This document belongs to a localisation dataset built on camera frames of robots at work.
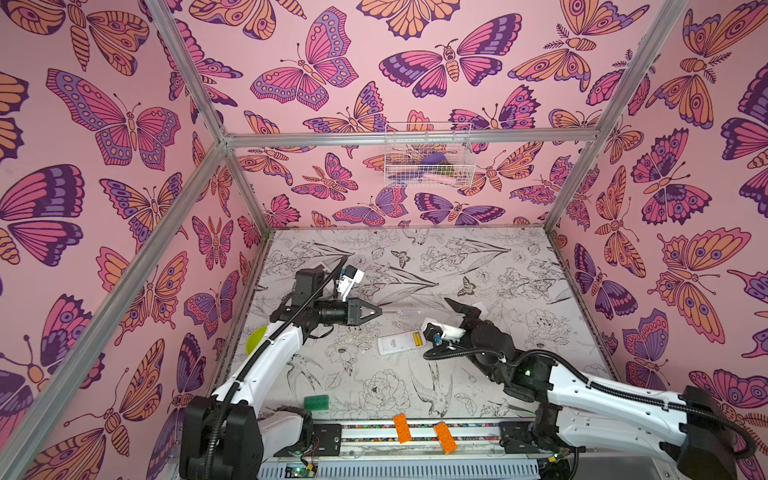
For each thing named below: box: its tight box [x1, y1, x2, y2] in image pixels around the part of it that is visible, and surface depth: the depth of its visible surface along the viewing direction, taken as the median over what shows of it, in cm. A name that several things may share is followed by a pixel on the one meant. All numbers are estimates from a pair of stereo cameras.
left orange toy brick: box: [393, 413, 413, 444], surface depth 77 cm
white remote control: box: [377, 330, 425, 356], surface depth 91 cm
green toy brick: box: [304, 394, 330, 411], surface depth 81 cm
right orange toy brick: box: [434, 422, 458, 455], surface depth 74 cm
